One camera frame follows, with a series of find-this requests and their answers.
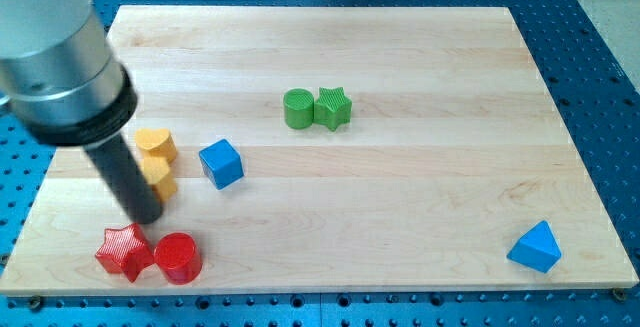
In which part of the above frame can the yellow heart block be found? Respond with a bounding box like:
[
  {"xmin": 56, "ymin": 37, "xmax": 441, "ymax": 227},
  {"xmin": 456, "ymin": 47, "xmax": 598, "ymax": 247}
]
[{"xmin": 134, "ymin": 128, "xmax": 178, "ymax": 163}]

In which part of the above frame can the green cylinder block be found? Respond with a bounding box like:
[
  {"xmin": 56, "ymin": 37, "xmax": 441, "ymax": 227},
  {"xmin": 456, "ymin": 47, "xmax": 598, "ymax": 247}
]
[{"xmin": 283, "ymin": 88, "xmax": 314, "ymax": 129}]

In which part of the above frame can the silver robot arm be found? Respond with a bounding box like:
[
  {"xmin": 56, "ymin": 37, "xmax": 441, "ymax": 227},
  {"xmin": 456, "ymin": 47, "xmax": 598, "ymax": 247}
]
[{"xmin": 1, "ymin": 0, "xmax": 137, "ymax": 146}]

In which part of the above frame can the yellow pentagon block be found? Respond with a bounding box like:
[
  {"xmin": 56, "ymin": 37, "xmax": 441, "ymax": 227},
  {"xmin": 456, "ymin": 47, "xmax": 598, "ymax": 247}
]
[{"xmin": 140, "ymin": 156, "xmax": 178, "ymax": 203}]

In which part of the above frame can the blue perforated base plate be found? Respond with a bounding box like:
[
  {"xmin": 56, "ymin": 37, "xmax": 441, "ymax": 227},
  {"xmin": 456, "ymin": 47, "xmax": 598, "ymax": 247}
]
[{"xmin": 1, "ymin": 0, "xmax": 639, "ymax": 326}]

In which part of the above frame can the green star block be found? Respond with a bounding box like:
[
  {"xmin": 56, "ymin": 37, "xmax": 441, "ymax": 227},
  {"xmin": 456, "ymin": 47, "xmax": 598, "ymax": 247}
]
[{"xmin": 314, "ymin": 87, "xmax": 352, "ymax": 131}]

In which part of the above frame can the light wooden board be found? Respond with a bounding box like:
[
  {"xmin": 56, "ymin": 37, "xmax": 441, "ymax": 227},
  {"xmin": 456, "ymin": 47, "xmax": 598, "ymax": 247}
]
[{"xmin": 1, "ymin": 6, "xmax": 638, "ymax": 296}]

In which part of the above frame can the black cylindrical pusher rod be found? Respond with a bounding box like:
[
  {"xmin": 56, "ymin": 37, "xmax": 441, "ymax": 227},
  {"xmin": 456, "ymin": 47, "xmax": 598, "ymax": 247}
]
[{"xmin": 84, "ymin": 133, "xmax": 163, "ymax": 224}]

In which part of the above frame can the blue triangular prism block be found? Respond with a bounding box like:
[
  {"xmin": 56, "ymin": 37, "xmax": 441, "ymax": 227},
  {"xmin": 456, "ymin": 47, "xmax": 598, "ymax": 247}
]
[{"xmin": 507, "ymin": 220, "xmax": 562, "ymax": 273}]

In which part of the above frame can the red star block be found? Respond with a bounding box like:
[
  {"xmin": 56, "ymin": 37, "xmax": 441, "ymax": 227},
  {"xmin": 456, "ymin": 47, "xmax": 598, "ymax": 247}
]
[{"xmin": 95, "ymin": 223, "xmax": 154, "ymax": 283}]

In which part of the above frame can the blue cube block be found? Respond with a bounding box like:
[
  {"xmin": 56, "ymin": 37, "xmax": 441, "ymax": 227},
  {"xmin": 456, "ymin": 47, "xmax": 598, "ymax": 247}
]
[{"xmin": 199, "ymin": 139, "xmax": 244, "ymax": 190}]

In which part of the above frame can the red cylinder block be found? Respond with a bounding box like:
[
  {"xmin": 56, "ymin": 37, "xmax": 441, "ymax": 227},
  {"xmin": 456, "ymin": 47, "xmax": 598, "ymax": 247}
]
[{"xmin": 154, "ymin": 232, "xmax": 202, "ymax": 285}]

